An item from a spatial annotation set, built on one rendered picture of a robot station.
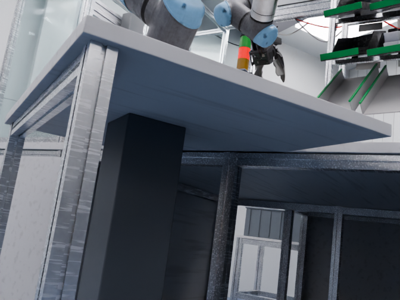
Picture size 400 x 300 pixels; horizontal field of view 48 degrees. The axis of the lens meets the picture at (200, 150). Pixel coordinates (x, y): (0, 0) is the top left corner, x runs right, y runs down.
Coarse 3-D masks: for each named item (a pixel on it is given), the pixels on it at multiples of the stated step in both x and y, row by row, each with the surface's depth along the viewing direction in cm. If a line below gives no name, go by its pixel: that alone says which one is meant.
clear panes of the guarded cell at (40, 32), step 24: (24, 0) 226; (48, 0) 216; (72, 0) 206; (24, 24) 221; (48, 24) 211; (72, 24) 202; (144, 24) 312; (24, 48) 216; (48, 48) 207; (24, 72) 212; (0, 120) 213
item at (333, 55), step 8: (376, 32) 154; (384, 32) 160; (344, 40) 165; (352, 40) 170; (360, 40) 168; (368, 40) 166; (376, 40) 154; (336, 48) 160; (344, 48) 165; (352, 48) 143; (360, 48) 143; (368, 48) 149; (320, 56) 150; (328, 56) 149; (336, 56) 147; (344, 56) 145; (352, 56) 145
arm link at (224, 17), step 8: (232, 0) 145; (240, 0) 146; (248, 0) 147; (216, 8) 144; (224, 8) 142; (232, 8) 143; (240, 8) 142; (248, 8) 143; (216, 16) 146; (224, 16) 143; (232, 16) 143; (240, 16) 141; (224, 24) 145; (232, 24) 145
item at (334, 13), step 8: (344, 0) 166; (352, 0) 172; (360, 0) 172; (368, 0) 170; (376, 0) 155; (336, 8) 150; (344, 8) 149; (352, 8) 147; (360, 8) 145; (368, 8) 150; (328, 16) 153; (336, 16) 155; (344, 16) 158; (352, 16) 163
